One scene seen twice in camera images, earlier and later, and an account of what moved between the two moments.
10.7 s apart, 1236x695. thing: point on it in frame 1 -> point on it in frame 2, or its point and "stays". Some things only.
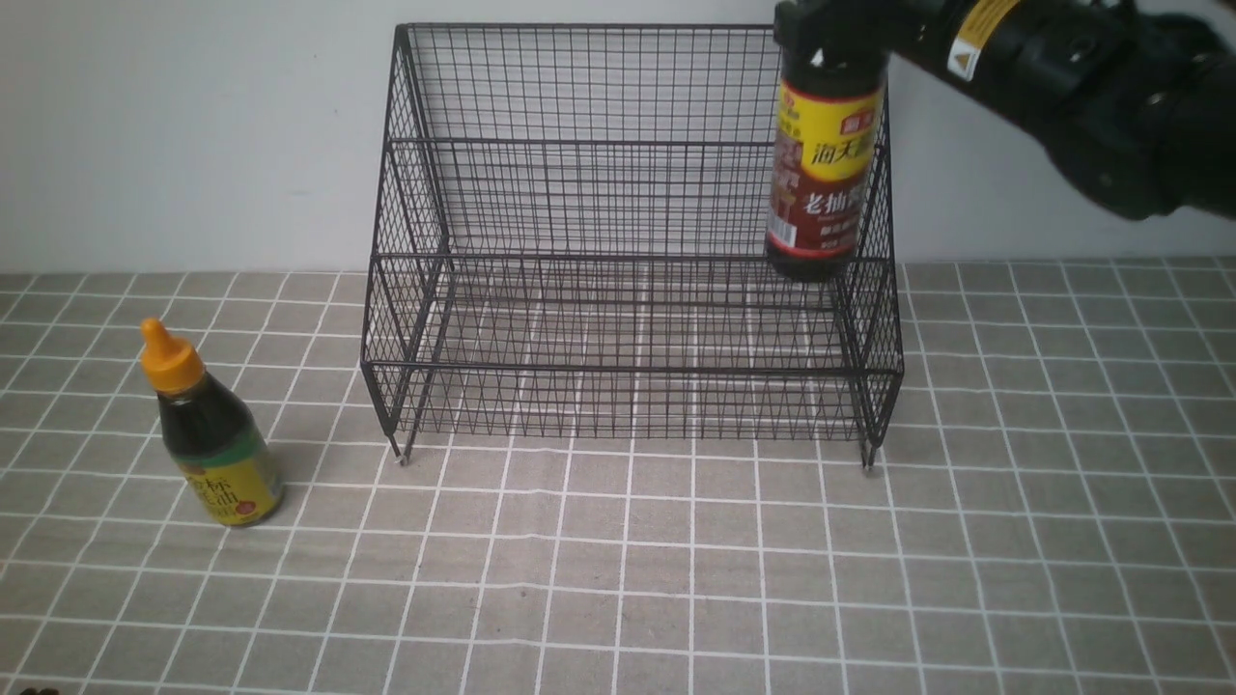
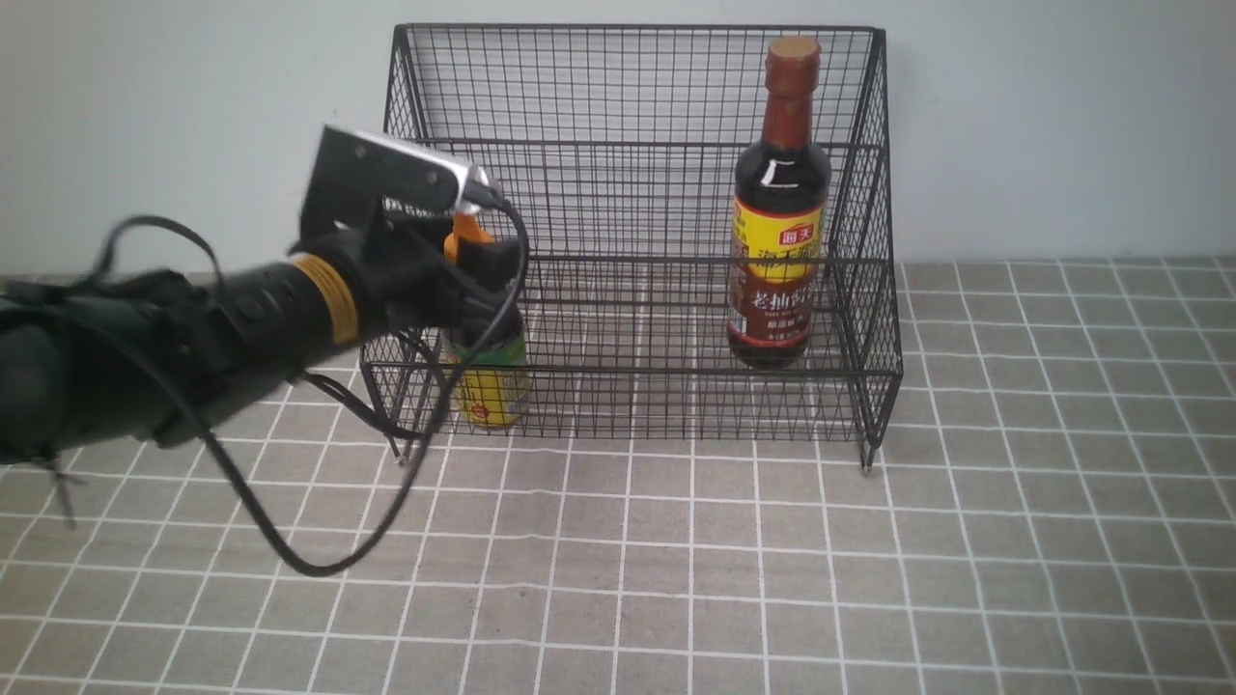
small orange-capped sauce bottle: [213, 435] -> [496, 392]
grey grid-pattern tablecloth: [1053, 513] stays
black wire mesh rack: [570, 243] stays
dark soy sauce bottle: [829, 116] -> [779, 216]
